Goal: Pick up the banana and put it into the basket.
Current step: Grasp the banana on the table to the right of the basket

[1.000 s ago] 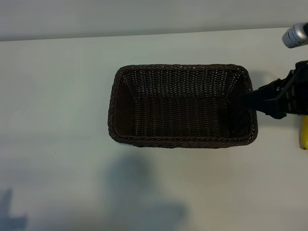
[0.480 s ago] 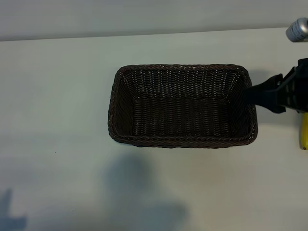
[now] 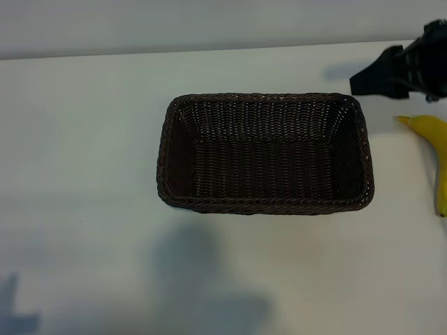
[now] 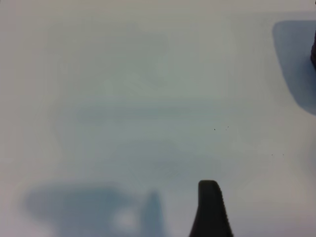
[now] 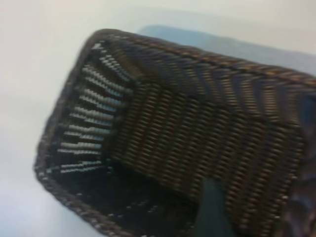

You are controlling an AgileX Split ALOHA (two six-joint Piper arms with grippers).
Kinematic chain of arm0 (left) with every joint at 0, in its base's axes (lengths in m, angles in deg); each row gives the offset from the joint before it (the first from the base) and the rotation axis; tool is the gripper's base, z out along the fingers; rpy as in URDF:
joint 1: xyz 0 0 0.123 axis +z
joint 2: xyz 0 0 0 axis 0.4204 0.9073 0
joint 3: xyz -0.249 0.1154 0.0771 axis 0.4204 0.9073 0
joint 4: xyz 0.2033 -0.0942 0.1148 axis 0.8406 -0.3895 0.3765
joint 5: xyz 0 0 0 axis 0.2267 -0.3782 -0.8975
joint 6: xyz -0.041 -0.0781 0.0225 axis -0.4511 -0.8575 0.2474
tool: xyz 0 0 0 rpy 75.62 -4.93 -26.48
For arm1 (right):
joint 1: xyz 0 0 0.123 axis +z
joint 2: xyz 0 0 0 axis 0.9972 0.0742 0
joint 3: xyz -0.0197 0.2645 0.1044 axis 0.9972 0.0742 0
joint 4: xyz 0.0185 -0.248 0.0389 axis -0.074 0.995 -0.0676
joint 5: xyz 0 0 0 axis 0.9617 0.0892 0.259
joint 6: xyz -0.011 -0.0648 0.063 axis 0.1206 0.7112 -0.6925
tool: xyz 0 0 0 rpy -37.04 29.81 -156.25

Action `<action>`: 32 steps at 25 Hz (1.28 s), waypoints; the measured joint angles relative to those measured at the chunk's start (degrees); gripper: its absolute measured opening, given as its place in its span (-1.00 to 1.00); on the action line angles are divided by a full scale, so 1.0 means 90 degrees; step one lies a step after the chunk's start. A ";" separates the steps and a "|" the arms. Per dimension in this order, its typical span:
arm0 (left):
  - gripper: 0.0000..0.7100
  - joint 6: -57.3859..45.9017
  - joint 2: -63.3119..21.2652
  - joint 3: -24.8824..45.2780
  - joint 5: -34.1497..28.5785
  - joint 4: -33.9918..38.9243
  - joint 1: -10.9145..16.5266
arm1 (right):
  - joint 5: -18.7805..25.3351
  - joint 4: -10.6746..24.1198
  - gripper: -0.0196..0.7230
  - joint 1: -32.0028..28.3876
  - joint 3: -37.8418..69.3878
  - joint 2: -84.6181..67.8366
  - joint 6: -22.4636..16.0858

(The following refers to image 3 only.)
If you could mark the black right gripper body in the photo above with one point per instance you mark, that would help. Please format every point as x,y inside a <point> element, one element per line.
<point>427,63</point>

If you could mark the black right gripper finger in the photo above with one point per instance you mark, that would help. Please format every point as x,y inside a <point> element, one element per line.
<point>384,66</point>
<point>380,90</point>

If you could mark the yellow banana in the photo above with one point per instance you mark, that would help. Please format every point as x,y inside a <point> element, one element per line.
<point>431,130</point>

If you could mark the dark brown woven basket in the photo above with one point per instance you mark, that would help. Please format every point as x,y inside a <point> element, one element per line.
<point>265,164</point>

